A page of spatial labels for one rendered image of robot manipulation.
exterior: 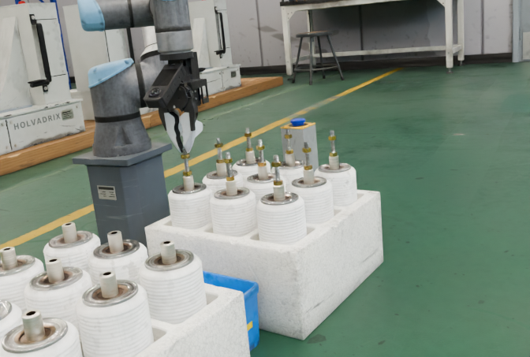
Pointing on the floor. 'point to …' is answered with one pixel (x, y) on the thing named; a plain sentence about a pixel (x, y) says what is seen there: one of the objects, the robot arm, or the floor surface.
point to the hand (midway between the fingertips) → (181, 147)
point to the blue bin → (250, 290)
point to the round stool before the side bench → (319, 55)
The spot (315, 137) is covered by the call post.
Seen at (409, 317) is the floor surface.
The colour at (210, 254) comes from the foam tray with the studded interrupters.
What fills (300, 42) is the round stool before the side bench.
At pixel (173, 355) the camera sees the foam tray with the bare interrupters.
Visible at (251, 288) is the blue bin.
